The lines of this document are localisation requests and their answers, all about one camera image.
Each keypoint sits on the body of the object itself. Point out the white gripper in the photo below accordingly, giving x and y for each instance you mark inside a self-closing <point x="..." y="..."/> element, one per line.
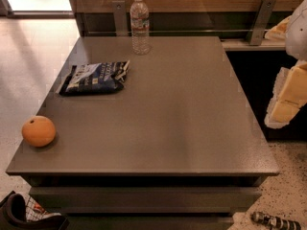
<point x="297" y="33"/>

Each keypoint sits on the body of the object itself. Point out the clear plastic water bottle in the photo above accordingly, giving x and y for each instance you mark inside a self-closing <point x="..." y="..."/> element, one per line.
<point x="140" y="24"/>

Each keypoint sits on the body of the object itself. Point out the black metal cylinder tool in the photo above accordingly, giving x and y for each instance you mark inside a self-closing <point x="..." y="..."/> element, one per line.
<point x="275" y="222"/>

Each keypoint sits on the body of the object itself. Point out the blue chip bag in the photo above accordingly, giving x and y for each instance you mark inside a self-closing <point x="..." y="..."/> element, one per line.
<point x="95" y="78"/>

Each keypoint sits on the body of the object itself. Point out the orange fruit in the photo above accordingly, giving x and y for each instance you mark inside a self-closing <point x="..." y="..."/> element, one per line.
<point x="39" y="131"/>

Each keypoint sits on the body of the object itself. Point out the black bin with mesh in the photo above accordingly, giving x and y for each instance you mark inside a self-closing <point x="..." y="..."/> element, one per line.
<point x="18" y="214"/>

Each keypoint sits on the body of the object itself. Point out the right metal wall bracket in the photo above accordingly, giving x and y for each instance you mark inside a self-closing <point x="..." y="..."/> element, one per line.
<point x="256" y="33"/>

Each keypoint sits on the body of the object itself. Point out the metal wall bracket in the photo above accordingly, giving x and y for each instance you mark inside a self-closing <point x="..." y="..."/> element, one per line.
<point x="256" y="33"/>
<point x="120" y="18"/>

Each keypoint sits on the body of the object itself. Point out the left metal wall bracket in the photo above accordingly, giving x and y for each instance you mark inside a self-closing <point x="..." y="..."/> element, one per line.
<point x="120" y="18"/>

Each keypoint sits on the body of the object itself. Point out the horizontal metal rail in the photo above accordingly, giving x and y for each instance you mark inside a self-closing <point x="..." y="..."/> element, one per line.
<point x="219" y="33"/>

